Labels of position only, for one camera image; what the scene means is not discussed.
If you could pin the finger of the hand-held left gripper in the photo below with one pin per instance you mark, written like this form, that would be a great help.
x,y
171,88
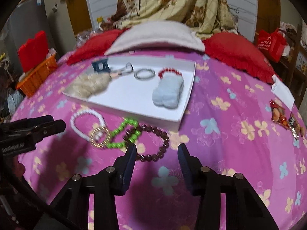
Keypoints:
x,y
31,119
50,128

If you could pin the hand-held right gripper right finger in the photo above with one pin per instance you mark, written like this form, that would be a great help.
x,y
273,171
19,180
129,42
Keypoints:
x,y
186,170

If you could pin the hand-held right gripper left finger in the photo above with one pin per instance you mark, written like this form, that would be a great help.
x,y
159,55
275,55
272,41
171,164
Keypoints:
x,y
129,170

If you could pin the white cardboard box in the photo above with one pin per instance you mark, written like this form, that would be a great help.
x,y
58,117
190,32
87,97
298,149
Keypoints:
x,y
124,98

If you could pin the dark cloth pile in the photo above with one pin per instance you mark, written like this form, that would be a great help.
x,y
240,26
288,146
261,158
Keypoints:
x,y
9,100

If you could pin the orange plastic basket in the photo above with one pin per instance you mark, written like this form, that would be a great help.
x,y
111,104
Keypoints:
x,y
36,76

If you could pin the red paper bag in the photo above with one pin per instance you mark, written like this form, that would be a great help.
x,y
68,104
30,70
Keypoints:
x,y
33,50

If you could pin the blue hair claw clip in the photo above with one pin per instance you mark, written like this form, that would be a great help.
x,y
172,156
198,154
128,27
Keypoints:
x,y
100,66

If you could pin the light blue plush toy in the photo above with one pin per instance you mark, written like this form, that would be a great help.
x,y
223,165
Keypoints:
x,y
168,91

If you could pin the plain red pillow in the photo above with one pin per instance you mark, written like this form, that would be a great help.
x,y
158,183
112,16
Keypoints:
x,y
96,45

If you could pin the grey refrigerator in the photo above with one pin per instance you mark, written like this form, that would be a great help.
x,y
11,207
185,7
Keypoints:
x,y
26,21

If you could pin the red snack packet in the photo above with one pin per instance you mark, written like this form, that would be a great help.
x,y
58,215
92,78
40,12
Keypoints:
x,y
278,112

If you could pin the brown wooden door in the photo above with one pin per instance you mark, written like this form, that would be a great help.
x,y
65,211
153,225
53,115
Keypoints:
x,y
79,16

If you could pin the brown snack packet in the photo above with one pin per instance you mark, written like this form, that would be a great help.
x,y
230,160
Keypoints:
x,y
295,124

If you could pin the white paper envelope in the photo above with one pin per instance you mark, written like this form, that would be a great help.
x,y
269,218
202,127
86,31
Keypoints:
x,y
283,93

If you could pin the red ruffled pillow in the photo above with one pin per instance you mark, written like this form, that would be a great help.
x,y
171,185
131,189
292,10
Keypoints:
x,y
235,52

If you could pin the white cloth pillow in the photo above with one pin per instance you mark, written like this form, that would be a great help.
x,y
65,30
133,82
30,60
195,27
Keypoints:
x,y
153,36

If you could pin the red shopping bag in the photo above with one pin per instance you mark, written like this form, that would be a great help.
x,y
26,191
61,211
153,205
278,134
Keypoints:
x,y
271,45

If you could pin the wooden chair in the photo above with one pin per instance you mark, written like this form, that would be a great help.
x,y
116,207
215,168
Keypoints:
x,y
292,60

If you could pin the beige floral quilt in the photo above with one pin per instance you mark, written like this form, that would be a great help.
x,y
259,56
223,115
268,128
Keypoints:
x,y
168,0

